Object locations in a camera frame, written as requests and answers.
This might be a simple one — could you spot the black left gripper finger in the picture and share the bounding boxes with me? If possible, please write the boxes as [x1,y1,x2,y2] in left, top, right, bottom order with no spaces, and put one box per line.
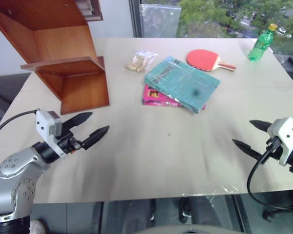
[61,112,93,136]
[82,125,110,150]

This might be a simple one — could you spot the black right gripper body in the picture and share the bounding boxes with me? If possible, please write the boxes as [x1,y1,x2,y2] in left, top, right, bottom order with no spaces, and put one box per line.
[264,136,285,161]

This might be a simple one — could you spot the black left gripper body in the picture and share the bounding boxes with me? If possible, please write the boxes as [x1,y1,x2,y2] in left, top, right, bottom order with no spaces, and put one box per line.
[55,132,85,155]

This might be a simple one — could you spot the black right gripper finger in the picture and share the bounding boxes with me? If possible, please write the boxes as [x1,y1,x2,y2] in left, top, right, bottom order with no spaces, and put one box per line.
[249,119,272,134]
[231,138,269,161]

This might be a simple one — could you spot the wooden shelf unit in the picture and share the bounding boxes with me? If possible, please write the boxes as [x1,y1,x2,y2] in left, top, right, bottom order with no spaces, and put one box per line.
[0,0,110,116]

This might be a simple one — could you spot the magenta book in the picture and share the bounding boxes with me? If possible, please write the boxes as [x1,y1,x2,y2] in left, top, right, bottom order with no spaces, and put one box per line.
[142,84,207,111]

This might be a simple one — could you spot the teal book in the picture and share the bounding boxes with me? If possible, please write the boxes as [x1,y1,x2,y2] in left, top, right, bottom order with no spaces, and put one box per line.
[144,56,221,114]

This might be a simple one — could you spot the dark grey case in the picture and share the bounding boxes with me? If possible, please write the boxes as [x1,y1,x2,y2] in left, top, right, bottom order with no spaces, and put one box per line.
[0,73,32,127]

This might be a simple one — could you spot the green plastic bottle yellow cap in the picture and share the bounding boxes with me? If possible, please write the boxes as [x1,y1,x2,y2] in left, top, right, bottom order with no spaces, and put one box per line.
[248,23,278,62]

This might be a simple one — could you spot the clear bag of beige snacks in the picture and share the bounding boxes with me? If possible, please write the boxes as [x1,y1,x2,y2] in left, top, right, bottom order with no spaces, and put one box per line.
[124,50,158,73]

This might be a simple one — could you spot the red table tennis paddle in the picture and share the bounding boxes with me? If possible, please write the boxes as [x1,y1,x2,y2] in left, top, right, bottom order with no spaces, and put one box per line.
[186,49,237,73]

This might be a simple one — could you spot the clear plastic bag on window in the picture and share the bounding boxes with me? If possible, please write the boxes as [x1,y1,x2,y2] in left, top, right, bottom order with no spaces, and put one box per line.
[139,3,182,39]

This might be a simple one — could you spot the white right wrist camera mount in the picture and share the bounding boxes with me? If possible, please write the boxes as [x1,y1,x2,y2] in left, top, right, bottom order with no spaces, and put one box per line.
[267,117,293,167]

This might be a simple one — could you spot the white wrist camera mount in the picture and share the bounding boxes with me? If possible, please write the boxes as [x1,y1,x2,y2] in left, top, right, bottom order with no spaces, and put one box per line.
[35,110,66,159]
[267,117,293,167]

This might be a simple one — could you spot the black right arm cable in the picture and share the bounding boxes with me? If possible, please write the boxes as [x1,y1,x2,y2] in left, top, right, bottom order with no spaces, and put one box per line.
[247,143,293,211]

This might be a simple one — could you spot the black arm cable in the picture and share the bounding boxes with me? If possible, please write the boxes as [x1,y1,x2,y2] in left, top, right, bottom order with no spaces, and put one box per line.
[0,110,39,142]
[247,143,293,211]

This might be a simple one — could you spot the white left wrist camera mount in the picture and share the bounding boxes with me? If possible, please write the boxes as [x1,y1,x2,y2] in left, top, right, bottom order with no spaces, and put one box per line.
[35,110,66,159]

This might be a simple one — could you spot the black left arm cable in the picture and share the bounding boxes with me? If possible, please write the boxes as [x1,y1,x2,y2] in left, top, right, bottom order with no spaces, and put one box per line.
[0,110,39,142]

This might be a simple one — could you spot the dark window frame post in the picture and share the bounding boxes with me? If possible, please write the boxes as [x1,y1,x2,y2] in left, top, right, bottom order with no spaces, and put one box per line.
[128,0,141,39]

